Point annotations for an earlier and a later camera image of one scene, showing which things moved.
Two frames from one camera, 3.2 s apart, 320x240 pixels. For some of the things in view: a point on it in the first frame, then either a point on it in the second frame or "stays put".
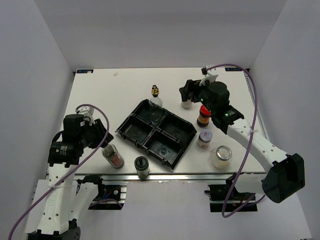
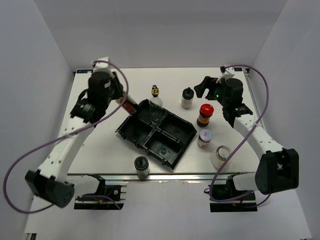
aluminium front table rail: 195,177 stays put
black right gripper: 190,86 → 200,88
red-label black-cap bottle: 111,154 → 128,107
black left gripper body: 92,133 → 116,90
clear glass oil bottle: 155,106 stays put
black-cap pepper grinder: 142,165 stays put
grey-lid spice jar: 205,136 stays put
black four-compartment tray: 161,134 stays put
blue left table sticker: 84,71 stays put
